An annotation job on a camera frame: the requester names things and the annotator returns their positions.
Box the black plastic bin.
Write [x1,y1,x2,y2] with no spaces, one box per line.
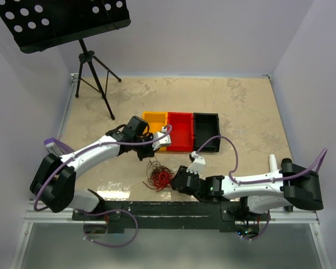
[193,113,221,153]

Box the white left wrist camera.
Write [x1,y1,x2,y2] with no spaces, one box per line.
[152,127,171,151]

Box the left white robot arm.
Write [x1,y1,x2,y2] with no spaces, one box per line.
[30,116,159,220]

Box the black microphone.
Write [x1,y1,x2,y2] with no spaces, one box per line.
[281,158,292,167]

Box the purple plastic holder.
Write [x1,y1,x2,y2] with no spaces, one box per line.
[44,138,74,157]

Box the white microphone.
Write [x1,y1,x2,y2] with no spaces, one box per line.
[269,154,278,173]

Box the yellow plastic bin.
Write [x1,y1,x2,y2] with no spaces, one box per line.
[143,111,168,135]

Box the red plastic bin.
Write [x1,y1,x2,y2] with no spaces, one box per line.
[167,112,194,152]

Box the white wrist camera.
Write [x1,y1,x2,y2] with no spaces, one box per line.
[152,127,171,151]
[187,151,206,174]

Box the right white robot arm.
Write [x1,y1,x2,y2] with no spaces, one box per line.
[171,159,324,220]

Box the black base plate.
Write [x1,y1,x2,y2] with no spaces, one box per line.
[72,201,268,233]

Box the red wire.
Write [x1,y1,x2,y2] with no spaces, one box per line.
[142,170,176,193]

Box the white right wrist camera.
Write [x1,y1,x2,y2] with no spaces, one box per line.
[187,151,206,174]

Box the black perforated music stand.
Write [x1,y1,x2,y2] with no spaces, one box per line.
[0,1,131,104]

